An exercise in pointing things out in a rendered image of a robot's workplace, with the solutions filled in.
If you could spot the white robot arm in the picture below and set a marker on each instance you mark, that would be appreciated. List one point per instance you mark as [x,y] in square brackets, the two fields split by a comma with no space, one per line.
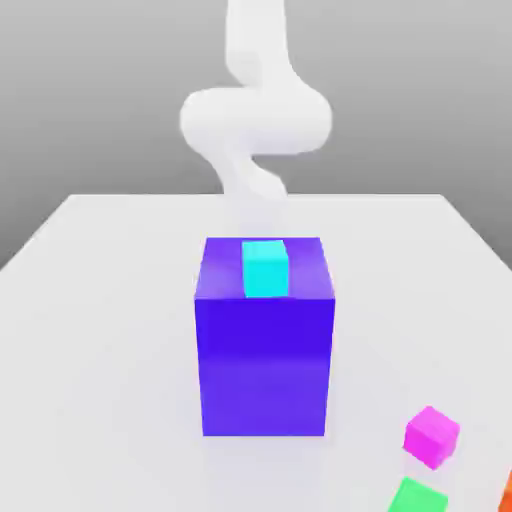
[256,120]

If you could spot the large purple box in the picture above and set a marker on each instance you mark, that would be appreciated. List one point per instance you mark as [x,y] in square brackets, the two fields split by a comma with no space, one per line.
[264,368]

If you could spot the small cyan cube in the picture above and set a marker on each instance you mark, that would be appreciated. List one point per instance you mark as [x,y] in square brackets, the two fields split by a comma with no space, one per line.
[266,272]

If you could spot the large orange box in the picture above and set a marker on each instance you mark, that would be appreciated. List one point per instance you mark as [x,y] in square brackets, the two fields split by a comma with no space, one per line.
[507,496]

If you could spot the small magenta cube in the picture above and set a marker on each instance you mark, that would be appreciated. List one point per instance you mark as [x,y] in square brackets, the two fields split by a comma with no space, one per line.
[432,438]

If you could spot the small green cube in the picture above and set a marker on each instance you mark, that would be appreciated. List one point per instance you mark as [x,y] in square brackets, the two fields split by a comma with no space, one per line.
[418,498]

